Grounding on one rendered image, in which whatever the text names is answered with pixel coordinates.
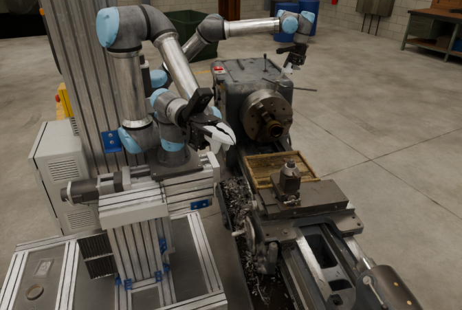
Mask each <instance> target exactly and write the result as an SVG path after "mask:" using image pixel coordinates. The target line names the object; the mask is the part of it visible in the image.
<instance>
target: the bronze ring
mask: <svg viewBox="0 0 462 310"><path fill-rule="evenodd" d="M265 129H266V131H267V132H268V133H269V134H270V135H271V136H272V137H275V138H276V137H280V136H281V135H282V134H283V129H282V126H281V124H280V122H279V121H278V120H272V121H270V122H268V123H267V125H266V127H265Z"/></svg>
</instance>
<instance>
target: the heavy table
mask: <svg viewBox="0 0 462 310"><path fill-rule="evenodd" d="M223 5H224V9H223ZM218 7H219V15H220V16H221V17H225V19H226V21H240V9H241V0H218Z"/></svg>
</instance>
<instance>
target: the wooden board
mask: <svg viewBox="0 0 462 310"><path fill-rule="evenodd" d="M295 154H296V155H295ZM288 155H289V156H288ZM293 155H295V156H297V155H298V156H297V157H298V158H297V157H294V158H293V157H292V156H293ZM282 156H284V157H282ZM269 157H270V158H269ZM276 157H277V158H276ZM281 157H282V158H281ZM263 158H264V159H263ZM284 158H287V159H294V160H295V161H296V162H297V163H296V165H297V167H298V168H299V170H300V172H299V174H301V181H300V183H306V182H312V181H320V178H319V176H318V175H317V173H315V171H314V170H313V168H312V167H311V165H310V164H309V162H308V161H307V160H306V158H305V157H304V155H303V154H302V153H301V152H300V151H299V150H297V151H288V152H287V151H285V152H279V153H269V154H260V155H251V156H246V157H245V156H244V157H243V162H244V164H245V167H246V168H247V171H248V174H249V176H250V179H251V181H252V184H253V186H254V189H255V191H256V193H257V194H258V193H259V190H264V189H270V188H271V187H273V185H272V183H271V181H270V175H271V173H277V172H280V171H281V168H282V167H283V166H284V165H285V164H286V163H285V162H284V161H283V159H284ZM296 158H297V159H296ZM253 159H254V160H253ZM259 159H260V160H259ZM265 159H266V160H265ZM249 160H250V163H251V162H253V163H251V165H252V166H250V163H249ZM258 160H259V162H260V163H259V162H258ZM299 160H300V161H299ZM271 161H272V162H273V163H272V162H271ZM264 162H265V163H264ZM266 162H267V163H266ZM270 162H271V163H270ZM278 162H279V163H278ZM262 163H264V164H263V165H262ZM254 164H255V165H254ZM270 164H271V165H270ZM259 165H260V166H259ZM266 165H267V166H266ZM265 166H266V167H265ZM261 169H262V170H261ZM254 172H255V173H254ZM268 172H269V173H268ZM253 173H254V174H253ZM311 176H312V177H313V178H314V179H312V178H311ZM255 177H256V178H255ZM308 177H310V178H308ZM305 179H306V180H305ZM259 181H260V182H259ZM259 184H260V186H259Z"/></svg>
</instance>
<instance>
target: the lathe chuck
mask: <svg viewBox="0 0 462 310"><path fill-rule="evenodd" d="M272 93H273V91H262V92H260V93H257V94H255V95H253V96H252V97H251V98H249V99H248V100H247V102H246V103H245V104H244V105H243V108H242V110H241V123H242V125H243V128H244V129H245V132H246V133H247V135H248V136H249V137H250V138H251V139H253V140H255V138H256V136H257V135H258V133H259V131H260V130H261V128H262V126H263V125H262V122H263V123H265V124H267V122H266V121H262V119H263V116H262V115H261V114H260V112H259V110H258V109H257V108H256V106H255V105H254V103H253V102H255V101H256V100H258V99H259V100H260V101H261V103H262V105H263V106H264V107H265V109H266V111H267V112H268V113H269V114H272V115H271V119H272V120H273V115H275V117H280V116H285V115H293V114H294V112H293V109H292V107H291V105H290V104H289V103H288V101H286V99H284V97H283V96H282V95H280V94H279V93H275V94H276V95H272ZM291 125H292V124H287V126H284V127H283V134H282V135H281V136H280V137H276V138H275V137H272V136H269V137H268V138H267V139H266V138H265V140H264V141H263V143H267V142H273V141H275V140H278V139H279V138H281V137H282V136H284V134H286V132H288V130H289V129H290V127H291Z"/></svg>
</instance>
